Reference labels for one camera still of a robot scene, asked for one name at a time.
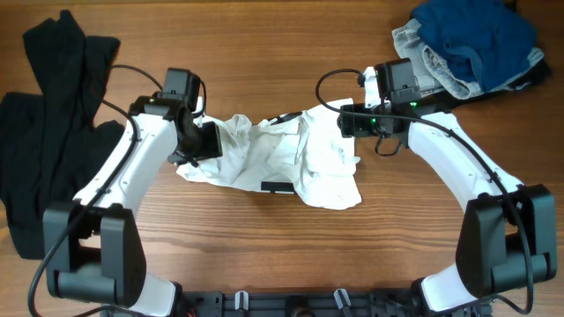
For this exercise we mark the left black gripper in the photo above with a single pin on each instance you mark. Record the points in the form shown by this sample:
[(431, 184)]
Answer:
[(212, 145)]

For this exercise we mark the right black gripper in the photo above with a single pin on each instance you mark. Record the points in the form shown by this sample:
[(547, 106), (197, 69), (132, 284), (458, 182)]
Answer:
[(348, 121)]

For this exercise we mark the white t-shirt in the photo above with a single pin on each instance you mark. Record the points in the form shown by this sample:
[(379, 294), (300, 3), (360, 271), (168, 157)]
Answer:
[(302, 153)]

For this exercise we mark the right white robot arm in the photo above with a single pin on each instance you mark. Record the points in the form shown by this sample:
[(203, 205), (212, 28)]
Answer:
[(508, 235)]

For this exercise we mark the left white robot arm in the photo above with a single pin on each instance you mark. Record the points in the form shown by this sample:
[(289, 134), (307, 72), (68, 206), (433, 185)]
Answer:
[(94, 253)]

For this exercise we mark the light blue denim garment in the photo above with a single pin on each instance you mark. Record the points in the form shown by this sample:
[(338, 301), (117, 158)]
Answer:
[(431, 70)]

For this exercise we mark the black garment under pile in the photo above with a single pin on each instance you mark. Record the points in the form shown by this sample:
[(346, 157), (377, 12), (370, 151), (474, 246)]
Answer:
[(537, 75)]

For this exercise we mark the dark blue garment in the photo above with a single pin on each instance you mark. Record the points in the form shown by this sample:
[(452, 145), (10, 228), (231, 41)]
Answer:
[(481, 40)]

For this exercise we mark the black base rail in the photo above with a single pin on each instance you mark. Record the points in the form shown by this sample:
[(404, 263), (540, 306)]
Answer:
[(376, 303)]

